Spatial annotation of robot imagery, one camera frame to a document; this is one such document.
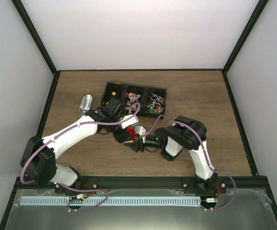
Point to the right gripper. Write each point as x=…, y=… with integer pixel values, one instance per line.
x=136, y=146

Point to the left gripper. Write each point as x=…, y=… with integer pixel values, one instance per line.
x=122, y=137

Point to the red jar lid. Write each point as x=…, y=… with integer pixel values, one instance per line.
x=131, y=131

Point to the silver metal scoop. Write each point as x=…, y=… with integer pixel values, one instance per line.
x=85, y=104

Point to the black candy tray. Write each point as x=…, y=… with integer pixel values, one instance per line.
x=152, y=100

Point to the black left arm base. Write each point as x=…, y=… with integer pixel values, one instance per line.
x=82, y=183

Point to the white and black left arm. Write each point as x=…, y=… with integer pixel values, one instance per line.
x=39, y=158

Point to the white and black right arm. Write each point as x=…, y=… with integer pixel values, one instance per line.
x=181, y=134

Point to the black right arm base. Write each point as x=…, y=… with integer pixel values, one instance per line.
x=199, y=187

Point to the light blue slotted cable duct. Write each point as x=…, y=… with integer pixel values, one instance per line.
x=180, y=201

